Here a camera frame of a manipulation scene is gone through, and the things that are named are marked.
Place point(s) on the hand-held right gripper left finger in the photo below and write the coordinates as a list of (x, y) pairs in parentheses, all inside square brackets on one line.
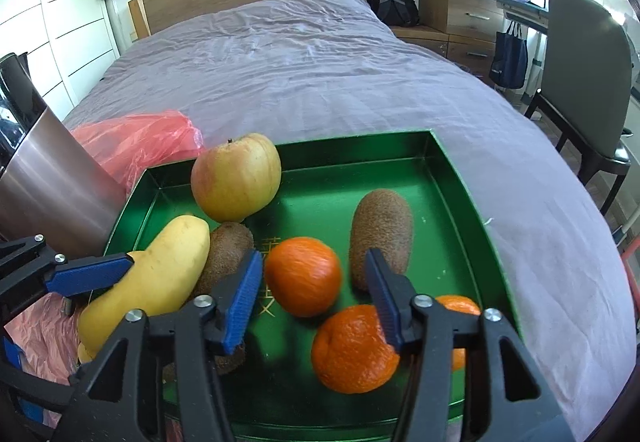
[(245, 302)]

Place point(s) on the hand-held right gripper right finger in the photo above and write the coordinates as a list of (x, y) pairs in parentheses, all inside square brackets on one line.
[(387, 307)]

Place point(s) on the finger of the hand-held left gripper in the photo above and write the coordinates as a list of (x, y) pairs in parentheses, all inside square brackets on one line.
[(35, 384), (90, 274)]

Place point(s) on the orange mandarin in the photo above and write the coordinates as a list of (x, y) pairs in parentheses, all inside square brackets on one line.
[(460, 304), (302, 277), (350, 357)]

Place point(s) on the yellow banana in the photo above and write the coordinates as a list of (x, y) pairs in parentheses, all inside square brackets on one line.
[(160, 272)]

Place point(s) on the large brown kiwi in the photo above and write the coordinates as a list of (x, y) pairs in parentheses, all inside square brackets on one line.
[(382, 232)]

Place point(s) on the red-yellow apple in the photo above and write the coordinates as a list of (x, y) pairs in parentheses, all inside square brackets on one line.
[(235, 177)]

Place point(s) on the green shallow box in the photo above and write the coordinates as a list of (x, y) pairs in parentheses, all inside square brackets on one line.
[(320, 192)]

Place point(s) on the black and steel electric kettle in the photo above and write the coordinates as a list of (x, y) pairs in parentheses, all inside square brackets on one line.
[(55, 171)]

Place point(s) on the pink plastic sheet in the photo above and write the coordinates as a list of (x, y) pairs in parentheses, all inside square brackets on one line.
[(135, 136)]

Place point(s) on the red pole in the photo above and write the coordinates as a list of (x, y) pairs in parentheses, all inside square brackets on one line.
[(631, 254)]

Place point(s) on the white wardrobe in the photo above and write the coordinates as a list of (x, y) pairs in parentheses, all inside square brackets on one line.
[(60, 11)]

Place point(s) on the low wooden nightstand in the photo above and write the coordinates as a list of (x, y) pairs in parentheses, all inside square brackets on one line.
[(420, 34)]

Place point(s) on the dark blue tote bag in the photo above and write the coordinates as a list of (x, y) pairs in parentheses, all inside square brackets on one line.
[(509, 56)]

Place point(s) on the grey chair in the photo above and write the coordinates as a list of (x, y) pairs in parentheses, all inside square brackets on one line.
[(580, 71)]

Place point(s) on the wooden dresser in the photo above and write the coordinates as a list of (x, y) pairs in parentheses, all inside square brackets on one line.
[(460, 6)]

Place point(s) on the grey desk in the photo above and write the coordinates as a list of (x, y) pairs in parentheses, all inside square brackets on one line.
[(520, 9)]

